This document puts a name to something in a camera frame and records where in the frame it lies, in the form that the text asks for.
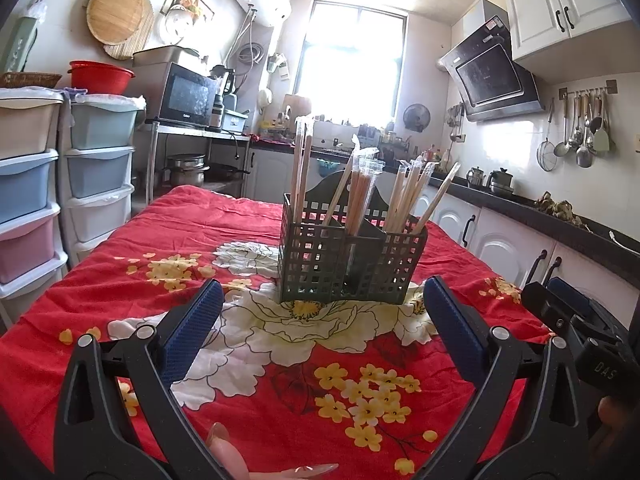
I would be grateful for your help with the red floral blanket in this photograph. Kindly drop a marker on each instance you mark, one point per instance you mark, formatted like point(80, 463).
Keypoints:
point(280, 370)

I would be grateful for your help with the green plastic utensil basket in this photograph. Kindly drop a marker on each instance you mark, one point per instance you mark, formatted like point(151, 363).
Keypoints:
point(325, 270)

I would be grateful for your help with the person's left hand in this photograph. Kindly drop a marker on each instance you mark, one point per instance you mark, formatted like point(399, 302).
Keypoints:
point(222, 447)

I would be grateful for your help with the black frying pan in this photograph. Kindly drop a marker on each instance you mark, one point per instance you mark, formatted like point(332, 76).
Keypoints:
point(225, 170)

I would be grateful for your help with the translucent plastic jug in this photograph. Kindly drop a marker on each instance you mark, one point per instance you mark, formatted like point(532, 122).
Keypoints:
point(297, 110)

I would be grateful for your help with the steel cooking pot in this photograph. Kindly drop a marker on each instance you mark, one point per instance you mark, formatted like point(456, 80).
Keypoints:
point(187, 170)

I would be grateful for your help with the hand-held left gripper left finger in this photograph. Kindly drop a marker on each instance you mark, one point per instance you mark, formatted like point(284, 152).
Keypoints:
point(192, 330)

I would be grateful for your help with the small steel kettle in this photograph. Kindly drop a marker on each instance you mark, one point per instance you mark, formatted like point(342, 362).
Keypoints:
point(476, 176)

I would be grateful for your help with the white lower kitchen cabinets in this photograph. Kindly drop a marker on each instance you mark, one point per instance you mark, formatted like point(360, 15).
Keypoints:
point(505, 245)

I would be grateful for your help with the pastel drawer tower beige top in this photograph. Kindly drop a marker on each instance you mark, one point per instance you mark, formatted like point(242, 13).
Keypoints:
point(25, 185)

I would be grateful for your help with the steel teapot with lid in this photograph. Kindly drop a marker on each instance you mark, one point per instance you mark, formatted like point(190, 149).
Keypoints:
point(501, 182)

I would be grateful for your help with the small black fan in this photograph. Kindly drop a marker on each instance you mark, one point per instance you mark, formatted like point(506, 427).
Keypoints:
point(416, 117)

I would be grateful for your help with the brown dried roots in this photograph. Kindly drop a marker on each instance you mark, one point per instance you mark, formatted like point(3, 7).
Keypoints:
point(560, 210)

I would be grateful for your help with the flat bamboo sieve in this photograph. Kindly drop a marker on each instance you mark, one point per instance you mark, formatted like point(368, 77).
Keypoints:
point(140, 47)

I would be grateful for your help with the group of chopsticks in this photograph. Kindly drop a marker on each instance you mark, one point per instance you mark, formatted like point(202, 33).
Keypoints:
point(360, 195)

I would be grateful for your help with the white kitchen cabinets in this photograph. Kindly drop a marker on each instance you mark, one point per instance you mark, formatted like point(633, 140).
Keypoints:
point(505, 245)
point(550, 5)

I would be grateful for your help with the white hanging lid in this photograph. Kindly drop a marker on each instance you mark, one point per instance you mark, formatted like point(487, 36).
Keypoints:
point(176, 25)

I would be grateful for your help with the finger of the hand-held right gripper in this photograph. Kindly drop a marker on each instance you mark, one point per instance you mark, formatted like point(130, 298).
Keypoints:
point(575, 300)
point(547, 307)

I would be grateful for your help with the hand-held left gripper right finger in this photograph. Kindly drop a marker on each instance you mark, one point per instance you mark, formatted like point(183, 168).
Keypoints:
point(452, 325)

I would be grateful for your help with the row of hanging kitchen utensils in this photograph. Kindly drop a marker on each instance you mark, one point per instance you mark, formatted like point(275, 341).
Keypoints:
point(582, 130)

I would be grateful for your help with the grey plastic box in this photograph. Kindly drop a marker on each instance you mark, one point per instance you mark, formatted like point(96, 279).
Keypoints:
point(165, 55)

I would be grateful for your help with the small grey storage box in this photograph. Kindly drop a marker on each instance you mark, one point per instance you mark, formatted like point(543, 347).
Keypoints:
point(235, 121)

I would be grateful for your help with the red plastic basin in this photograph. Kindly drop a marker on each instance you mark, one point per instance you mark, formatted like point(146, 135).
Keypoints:
point(100, 77)

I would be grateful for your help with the brown woven basket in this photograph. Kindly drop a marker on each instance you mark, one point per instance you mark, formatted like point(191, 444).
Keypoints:
point(30, 79)

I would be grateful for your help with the black range hood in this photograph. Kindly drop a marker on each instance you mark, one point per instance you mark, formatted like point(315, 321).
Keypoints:
point(490, 77)

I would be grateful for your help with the black kitchen countertop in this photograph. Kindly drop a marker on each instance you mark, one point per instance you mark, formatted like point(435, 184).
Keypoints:
point(525, 210)

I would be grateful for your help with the person's right hand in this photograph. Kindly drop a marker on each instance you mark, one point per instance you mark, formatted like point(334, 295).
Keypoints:
point(611, 408)

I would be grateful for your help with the kitchen window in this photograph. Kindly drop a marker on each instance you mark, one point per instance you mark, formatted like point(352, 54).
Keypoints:
point(350, 60)

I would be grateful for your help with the black microwave oven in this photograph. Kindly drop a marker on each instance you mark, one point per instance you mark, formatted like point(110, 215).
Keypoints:
point(187, 95)

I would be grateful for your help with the black blender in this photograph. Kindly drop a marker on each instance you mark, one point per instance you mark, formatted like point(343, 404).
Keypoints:
point(224, 90)

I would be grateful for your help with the pastel drawer tower green top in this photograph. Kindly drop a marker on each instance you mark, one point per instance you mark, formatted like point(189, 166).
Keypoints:
point(100, 170)

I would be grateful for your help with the round bamboo tray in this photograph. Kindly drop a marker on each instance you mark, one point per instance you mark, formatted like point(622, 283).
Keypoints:
point(117, 10)

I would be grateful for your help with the green hanging bag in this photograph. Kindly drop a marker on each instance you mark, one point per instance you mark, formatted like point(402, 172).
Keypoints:
point(20, 42)

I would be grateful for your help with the metal rack table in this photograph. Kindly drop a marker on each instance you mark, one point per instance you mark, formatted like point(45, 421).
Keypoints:
point(190, 131)

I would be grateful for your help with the white upper kitchen cabinets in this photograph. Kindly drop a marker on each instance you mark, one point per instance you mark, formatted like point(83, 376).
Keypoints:
point(550, 5)

